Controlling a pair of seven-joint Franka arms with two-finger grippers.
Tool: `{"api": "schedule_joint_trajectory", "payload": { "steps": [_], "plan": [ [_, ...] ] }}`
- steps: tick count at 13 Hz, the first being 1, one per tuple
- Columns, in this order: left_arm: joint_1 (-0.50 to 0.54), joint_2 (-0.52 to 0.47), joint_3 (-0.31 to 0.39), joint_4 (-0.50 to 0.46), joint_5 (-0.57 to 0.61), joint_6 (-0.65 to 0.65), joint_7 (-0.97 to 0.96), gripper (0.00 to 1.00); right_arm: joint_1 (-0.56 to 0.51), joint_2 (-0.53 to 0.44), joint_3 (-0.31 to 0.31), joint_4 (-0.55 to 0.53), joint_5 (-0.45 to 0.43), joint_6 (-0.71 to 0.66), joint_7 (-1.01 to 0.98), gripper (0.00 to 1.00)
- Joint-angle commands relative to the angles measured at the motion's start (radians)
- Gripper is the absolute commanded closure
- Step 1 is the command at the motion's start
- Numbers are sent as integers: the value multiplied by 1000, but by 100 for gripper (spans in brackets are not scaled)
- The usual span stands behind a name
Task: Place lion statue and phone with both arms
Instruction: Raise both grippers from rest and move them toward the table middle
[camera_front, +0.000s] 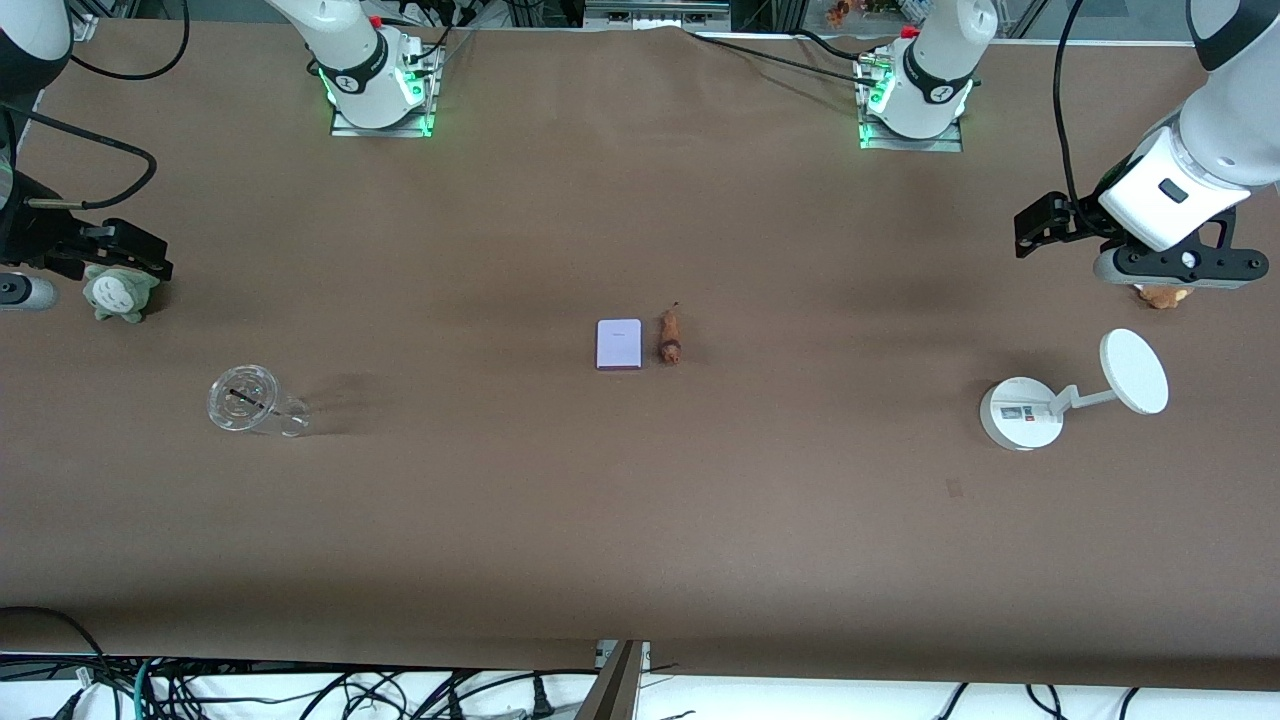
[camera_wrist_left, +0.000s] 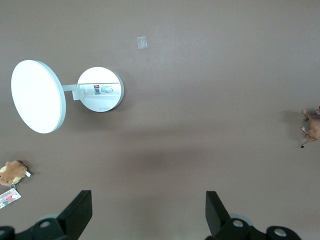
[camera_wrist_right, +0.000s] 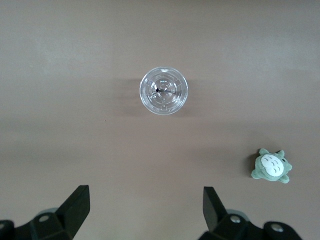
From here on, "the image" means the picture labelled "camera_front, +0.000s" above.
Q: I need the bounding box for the grey green plush toy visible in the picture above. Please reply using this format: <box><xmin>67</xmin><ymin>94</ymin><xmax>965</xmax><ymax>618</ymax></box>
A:
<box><xmin>82</xmin><ymin>263</ymin><xmax>161</xmax><ymax>324</ymax></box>

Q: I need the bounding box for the clear plastic lidded cup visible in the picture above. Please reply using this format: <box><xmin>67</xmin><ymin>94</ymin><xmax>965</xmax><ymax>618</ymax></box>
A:
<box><xmin>207</xmin><ymin>364</ymin><xmax>313</xmax><ymax>438</ymax></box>

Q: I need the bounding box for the brown table cover sheet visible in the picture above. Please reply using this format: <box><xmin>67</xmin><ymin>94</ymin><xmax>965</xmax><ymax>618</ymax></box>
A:
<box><xmin>0</xmin><ymin>18</ymin><xmax>1280</xmax><ymax>691</ymax></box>

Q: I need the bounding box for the wooden table leg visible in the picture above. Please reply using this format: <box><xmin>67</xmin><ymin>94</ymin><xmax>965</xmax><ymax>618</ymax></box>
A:
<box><xmin>573</xmin><ymin>640</ymin><xmax>644</xmax><ymax>720</ymax></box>

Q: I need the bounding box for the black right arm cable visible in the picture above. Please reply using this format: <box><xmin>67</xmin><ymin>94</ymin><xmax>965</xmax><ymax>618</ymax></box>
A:
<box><xmin>0</xmin><ymin>0</ymin><xmax>193</xmax><ymax>211</ymax></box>

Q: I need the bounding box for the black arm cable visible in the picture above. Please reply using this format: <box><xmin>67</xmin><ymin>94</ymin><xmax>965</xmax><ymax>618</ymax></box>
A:
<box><xmin>0</xmin><ymin>0</ymin><xmax>193</xmax><ymax>211</ymax></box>
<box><xmin>1052</xmin><ymin>0</ymin><xmax>1091</xmax><ymax>206</ymax></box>

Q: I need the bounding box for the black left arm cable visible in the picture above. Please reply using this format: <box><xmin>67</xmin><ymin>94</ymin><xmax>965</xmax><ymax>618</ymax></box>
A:
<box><xmin>1052</xmin><ymin>0</ymin><xmax>1091</xmax><ymax>206</ymax></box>

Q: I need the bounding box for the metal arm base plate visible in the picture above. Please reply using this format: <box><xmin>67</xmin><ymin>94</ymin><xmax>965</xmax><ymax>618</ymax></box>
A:
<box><xmin>330</xmin><ymin>105</ymin><xmax>438</xmax><ymax>139</ymax></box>
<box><xmin>858</xmin><ymin>120</ymin><xmax>964</xmax><ymax>153</ymax></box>

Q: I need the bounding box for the short black table cable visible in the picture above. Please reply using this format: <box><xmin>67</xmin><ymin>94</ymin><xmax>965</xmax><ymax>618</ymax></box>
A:
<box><xmin>790</xmin><ymin>28</ymin><xmax>881</xmax><ymax>63</ymax></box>

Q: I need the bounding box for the long black table cable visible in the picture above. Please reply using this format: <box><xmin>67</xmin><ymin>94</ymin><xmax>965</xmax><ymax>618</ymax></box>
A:
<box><xmin>685</xmin><ymin>28</ymin><xmax>871</xmax><ymax>79</ymax></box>

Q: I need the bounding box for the black looped floor cable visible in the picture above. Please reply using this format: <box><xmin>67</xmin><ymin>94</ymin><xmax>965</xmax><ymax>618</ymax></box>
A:
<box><xmin>0</xmin><ymin>605</ymin><xmax>113</xmax><ymax>720</ymax></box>

